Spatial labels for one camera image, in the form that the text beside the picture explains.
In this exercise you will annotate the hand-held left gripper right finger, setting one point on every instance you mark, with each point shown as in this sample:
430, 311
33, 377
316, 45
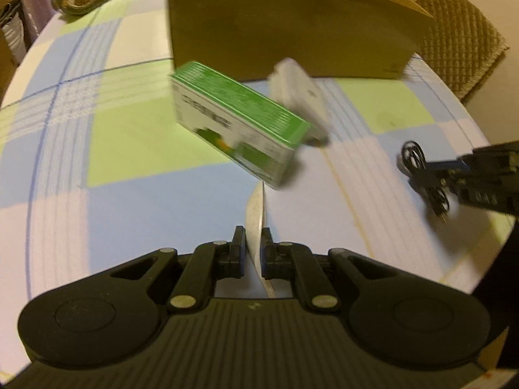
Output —
265, 253

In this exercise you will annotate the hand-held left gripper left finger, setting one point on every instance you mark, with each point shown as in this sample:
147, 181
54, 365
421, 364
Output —
242, 253

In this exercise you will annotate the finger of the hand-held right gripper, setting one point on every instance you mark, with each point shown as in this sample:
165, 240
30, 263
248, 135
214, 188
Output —
446, 166
429, 185

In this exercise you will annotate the white plastic spoon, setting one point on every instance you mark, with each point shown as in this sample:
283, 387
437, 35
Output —
255, 219

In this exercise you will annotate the brown cardboard box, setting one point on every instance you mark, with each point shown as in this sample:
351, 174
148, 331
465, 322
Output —
300, 24

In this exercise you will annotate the checkered tablecloth desktop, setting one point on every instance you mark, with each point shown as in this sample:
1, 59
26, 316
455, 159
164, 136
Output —
142, 194

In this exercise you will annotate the quilted beige chair cushion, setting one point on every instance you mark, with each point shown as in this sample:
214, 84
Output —
462, 40

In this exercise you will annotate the green and white box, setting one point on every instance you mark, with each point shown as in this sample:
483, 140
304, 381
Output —
243, 121

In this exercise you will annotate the white square lidded container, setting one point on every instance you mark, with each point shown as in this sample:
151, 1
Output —
300, 89

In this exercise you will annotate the black and white striped bag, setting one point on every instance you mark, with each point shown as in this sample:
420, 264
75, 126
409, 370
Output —
14, 28

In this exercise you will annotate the pale curtain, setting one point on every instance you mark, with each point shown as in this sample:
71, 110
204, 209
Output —
40, 0

